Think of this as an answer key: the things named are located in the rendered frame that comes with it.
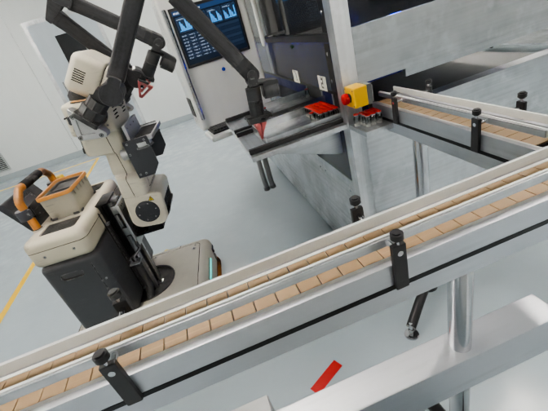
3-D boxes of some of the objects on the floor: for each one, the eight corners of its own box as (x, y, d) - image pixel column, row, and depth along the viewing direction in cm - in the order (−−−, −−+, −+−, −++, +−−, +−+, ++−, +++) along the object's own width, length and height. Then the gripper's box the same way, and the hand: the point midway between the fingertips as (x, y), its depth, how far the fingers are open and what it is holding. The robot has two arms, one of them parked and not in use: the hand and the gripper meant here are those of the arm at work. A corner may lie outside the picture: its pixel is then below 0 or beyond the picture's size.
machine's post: (379, 276, 182) (284, -380, 81) (386, 283, 176) (292, -409, 76) (369, 280, 181) (258, -376, 80) (374, 288, 176) (264, -405, 75)
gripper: (265, 96, 135) (271, 134, 143) (240, 101, 134) (248, 139, 141) (269, 98, 129) (276, 138, 137) (244, 104, 128) (252, 143, 135)
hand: (262, 137), depth 138 cm, fingers closed, pressing on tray
